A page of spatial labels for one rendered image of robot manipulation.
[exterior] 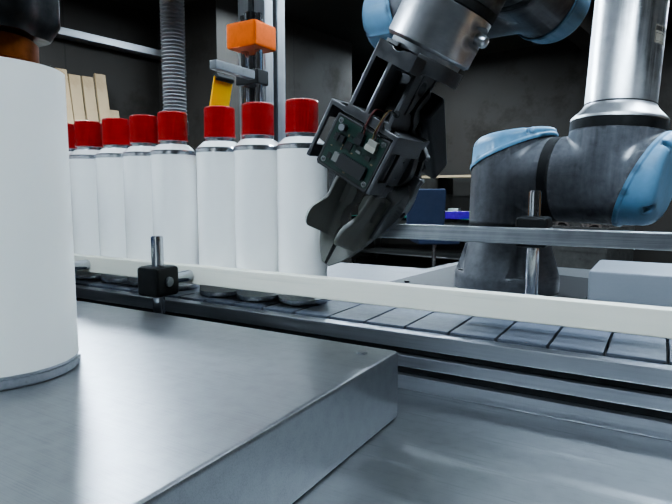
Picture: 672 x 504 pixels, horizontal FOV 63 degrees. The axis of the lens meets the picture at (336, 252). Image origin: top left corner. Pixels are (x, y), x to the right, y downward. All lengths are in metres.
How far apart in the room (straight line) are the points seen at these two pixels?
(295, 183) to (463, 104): 7.47
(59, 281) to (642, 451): 0.38
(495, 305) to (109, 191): 0.49
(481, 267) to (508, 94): 6.99
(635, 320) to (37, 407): 0.38
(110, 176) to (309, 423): 0.50
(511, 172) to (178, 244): 0.45
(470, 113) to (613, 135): 7.19
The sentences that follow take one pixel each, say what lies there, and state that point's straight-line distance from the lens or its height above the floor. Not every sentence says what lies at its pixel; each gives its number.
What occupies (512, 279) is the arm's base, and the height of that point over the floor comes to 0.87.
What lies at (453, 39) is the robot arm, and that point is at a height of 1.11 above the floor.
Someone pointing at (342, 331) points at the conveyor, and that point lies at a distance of 0.49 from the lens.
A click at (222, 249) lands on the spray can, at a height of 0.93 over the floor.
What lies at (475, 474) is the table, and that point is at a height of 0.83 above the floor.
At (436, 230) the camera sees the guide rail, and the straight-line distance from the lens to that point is 0.53.
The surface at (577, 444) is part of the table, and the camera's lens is 0.41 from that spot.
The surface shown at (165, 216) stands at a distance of 0.66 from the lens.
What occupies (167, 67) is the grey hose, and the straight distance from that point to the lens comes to 0.83.
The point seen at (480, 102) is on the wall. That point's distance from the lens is 7.89.
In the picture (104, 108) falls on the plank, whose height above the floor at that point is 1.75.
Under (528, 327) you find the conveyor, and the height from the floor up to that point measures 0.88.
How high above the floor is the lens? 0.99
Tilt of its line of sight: 6 degrees down
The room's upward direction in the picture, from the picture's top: straight up
